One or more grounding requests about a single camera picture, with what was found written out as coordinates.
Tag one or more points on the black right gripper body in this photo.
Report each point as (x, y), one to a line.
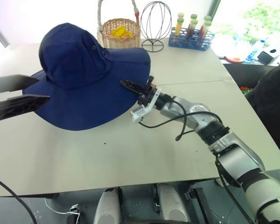
(147, 94)

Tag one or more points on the orange toy fruit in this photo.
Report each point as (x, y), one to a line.
(127, 35)

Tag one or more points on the white plate with red food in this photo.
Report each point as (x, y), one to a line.
(234, 59)

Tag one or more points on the small colourful toy pieces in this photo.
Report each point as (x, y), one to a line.
(245, 89)

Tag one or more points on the silver left robot leg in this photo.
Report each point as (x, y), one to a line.
(107, 207)

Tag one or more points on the yellow-filled green-capped test tube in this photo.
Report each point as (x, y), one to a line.
(178, 23)
(180, 15)

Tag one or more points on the small black screen device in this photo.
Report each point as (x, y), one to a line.
(266, 57)

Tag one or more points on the silver robot leg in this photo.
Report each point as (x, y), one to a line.
(173, 205)
(107, 207)

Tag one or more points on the red-filled green-capped test tube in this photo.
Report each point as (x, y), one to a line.
(193, 16)
(207, 18)
(194, 22)
(207, 23)

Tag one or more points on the yellow toy fruit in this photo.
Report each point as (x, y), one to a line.
(117, 30)

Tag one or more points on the large dark rounded shape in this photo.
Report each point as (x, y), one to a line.
(275, 93)

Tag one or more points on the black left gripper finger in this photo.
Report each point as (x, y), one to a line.
(18, 106)
(16, 82)

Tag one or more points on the small black floor plug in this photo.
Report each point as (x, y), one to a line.
(74, 208)

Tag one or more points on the blue test tube rack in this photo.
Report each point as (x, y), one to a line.
(189, 45)

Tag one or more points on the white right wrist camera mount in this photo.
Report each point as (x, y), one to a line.
(140, 114)

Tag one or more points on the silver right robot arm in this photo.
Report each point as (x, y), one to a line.
(235, 151)

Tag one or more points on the silver right robot leg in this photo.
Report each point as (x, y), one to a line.
(173, 205)

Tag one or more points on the navy blue wide-brim hat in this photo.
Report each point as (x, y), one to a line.
(84, 70)

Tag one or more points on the white bottle with blue label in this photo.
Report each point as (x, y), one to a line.
(254, 52)

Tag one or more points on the black metal floor frame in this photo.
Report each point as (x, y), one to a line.
(200, 203)

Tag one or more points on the black storage bin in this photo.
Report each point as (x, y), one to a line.
(242, 74)

